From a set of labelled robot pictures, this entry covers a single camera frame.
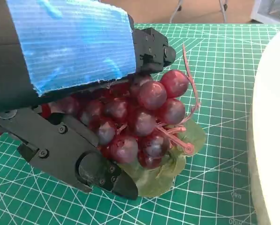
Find red toy grape bunch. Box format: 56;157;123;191
40;43;206;198

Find white square plate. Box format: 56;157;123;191
247;25;280;225

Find white perforated metal cabinet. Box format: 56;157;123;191
251;0;280;24

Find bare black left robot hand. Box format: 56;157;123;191
0;0;177;200

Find green cutting mat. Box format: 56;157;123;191
0;22;280;225

